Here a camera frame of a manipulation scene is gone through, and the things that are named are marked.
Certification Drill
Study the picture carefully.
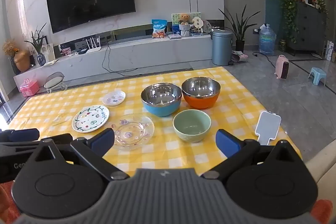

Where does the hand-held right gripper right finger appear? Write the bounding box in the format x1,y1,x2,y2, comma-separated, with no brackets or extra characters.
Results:
201,129,302,180

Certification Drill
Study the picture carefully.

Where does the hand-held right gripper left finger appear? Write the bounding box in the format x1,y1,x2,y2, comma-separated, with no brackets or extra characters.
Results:
31,128,130,182

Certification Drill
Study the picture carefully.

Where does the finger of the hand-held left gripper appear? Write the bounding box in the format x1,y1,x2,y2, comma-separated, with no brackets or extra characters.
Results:
0,128,73,153

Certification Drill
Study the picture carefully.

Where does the white fruit pattern plate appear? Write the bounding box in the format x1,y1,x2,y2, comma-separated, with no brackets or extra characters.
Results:
72,105,110,133

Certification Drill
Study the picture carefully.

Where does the clear glass plate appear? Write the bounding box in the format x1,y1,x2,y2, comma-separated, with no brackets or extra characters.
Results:
109,114,155,151

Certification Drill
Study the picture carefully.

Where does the green ceramic bowl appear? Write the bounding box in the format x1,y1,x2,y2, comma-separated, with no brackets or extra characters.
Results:
172,109,212,143

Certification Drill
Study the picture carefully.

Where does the small white plate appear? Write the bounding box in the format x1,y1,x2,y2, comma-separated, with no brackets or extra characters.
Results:
102,91,126,107

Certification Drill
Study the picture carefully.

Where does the orange steel bowl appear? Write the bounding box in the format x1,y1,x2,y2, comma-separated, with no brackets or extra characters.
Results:
181,77,221,110

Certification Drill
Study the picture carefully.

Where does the blue steel bowl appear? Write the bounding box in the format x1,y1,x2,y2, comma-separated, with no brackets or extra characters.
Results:
141,83,182,117

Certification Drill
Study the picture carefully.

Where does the orange cloth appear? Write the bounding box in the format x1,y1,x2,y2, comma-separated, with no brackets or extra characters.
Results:
0,182,20,215

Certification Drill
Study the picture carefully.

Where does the white hand mirror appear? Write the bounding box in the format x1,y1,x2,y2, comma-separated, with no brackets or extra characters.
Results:
254,111,281,146

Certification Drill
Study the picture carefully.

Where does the pink storage box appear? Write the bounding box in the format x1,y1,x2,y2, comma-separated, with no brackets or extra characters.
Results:
20,79,40,97

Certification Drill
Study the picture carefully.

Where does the yellow checked tablecloth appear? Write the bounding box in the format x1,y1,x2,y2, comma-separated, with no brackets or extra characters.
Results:
8,67,294,169

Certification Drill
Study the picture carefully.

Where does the small grey chair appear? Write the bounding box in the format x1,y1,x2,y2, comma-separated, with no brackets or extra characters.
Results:
43,72,68,94

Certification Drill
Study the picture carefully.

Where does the bronze vase with dried flowers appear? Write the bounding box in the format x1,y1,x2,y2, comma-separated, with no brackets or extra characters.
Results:
2,39,31,73

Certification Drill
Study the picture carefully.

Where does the blue vase with green plant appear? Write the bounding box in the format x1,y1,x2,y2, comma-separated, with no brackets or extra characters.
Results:
24,22,48,66

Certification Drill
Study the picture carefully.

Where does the patterned pink bag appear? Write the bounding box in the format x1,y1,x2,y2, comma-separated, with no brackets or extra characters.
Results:
232,51,248,62

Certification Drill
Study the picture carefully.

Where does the white router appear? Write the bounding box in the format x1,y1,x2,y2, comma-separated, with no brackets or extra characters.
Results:
85,36,102,54

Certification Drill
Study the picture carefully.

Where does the grey-blue trash can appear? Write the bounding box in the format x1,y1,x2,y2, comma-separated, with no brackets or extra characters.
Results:
211,29,234,66

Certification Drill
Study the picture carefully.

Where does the pink space heater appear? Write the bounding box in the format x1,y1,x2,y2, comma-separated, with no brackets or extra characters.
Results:
274,55,290,80

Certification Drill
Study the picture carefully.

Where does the potted long-leaf plant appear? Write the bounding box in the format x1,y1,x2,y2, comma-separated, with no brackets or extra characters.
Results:
218,5,260,53

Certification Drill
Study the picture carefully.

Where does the beige sofa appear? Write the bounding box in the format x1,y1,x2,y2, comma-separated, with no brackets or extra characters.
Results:
302,140,336,203

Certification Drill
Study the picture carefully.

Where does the white marble television console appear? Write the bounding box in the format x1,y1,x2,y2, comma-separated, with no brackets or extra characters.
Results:
13,35,226,83

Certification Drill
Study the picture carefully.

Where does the blue water jug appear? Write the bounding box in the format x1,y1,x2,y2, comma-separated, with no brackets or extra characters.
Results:
259,24,277,56

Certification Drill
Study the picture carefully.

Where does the blue plastic stool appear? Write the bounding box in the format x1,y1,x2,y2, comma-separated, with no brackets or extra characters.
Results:
308,67,327,86

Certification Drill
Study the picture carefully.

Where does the teddy bear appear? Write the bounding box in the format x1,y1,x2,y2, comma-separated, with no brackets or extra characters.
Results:
178,13,192,37

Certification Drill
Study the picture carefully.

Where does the white round hand fan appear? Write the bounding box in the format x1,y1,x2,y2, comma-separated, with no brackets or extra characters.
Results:
191,17,204,33

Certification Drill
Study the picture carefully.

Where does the blue snack bag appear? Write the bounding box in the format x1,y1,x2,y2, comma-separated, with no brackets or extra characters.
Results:
151,19,168,39

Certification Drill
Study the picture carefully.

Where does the grey dresser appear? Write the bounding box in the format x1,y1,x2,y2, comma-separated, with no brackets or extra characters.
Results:
285,1,328,56

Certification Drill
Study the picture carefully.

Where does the black power cable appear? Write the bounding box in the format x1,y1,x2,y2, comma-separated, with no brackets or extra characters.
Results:
101,43,138,76

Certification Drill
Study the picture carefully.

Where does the white photo frame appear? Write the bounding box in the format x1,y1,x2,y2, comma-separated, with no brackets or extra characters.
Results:
39,43,56,62

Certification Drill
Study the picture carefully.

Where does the black floor cable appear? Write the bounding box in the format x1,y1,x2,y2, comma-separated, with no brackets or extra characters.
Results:
252,52,279,65

